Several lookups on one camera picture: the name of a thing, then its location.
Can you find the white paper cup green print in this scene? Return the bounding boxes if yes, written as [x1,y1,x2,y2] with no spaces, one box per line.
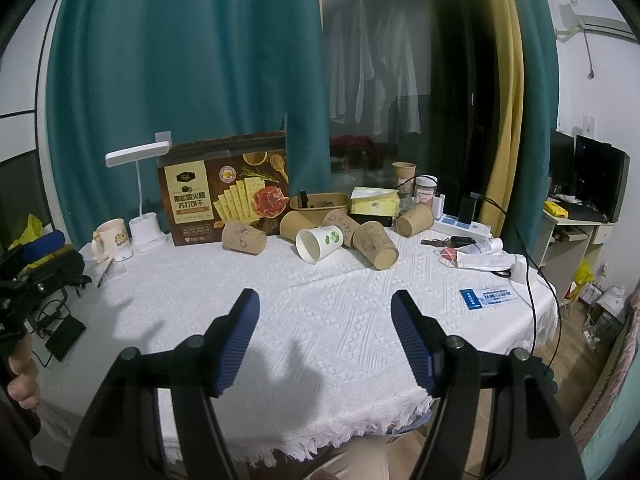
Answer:
[295,226,343,264]

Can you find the person's left hand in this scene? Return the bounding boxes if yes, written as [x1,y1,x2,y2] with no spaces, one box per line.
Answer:
[8,334,40,410]

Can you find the cream cartoon mug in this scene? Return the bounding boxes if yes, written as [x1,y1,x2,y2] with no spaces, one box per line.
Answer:
[91,218,134,262]

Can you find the black pen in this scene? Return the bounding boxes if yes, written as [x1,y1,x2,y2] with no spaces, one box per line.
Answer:
[96,258,114,288]

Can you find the blue white card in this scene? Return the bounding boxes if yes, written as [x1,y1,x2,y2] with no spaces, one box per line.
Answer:
[459,287,518,310]

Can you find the white desk lamp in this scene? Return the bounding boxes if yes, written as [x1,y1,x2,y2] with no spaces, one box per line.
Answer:
[104,141,170,254]

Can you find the white textured tablecloth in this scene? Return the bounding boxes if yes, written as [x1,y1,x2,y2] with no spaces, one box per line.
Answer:
[39,236,558,463]

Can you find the crumpled white paper packet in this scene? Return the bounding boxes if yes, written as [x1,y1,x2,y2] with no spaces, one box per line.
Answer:
[439,238,516,272]

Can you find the black car key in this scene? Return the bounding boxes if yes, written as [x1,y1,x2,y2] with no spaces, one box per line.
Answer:
[421,236,476,248]

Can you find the brown paper cup far left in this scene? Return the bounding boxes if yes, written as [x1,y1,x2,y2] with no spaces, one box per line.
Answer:
[221,220,267,256]

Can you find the brown paper cup front right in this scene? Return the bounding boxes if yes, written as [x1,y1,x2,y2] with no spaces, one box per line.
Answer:
[352,221,399,270]

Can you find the teal curtain right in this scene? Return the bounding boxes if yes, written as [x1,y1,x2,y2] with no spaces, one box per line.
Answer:
[506,0,560,255]

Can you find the brown paper cup right side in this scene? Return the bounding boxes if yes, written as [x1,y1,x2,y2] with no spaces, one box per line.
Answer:
[396,203,435,237]

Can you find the brown cracker box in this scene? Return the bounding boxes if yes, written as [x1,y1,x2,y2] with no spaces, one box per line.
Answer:
[158,131,290,246]

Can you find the white side desk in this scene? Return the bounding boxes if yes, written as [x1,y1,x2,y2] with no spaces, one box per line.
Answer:
[533,210,616,300]

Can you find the brown paper cup open mouth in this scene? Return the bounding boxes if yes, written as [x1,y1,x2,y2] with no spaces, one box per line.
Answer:
[279,210,318,242]

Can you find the yellow tissue pack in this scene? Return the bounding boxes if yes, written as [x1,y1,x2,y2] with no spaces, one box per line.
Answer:
[350,186,400,217]

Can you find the white lidded jar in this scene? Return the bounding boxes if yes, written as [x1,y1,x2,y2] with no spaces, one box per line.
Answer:
[414,174,438,207]

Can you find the brown paper cup middle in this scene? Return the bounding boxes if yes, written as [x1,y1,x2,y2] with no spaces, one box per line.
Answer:
[322,208,360,247]

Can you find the upright brown paper cup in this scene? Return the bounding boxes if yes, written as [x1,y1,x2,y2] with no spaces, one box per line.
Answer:
[392,162,416,195]

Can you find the kraft paper tray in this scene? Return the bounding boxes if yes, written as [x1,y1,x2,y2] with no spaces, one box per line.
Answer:
[290,192,350,226]

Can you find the black monitor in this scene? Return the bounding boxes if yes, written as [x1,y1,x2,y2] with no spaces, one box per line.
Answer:
[549,130,630,223]

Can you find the yellow curtain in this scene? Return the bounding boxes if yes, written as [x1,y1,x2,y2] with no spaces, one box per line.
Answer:
[485,0,524,209]

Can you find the black cable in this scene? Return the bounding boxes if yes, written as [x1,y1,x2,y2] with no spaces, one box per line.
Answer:
[394,173,564,371]

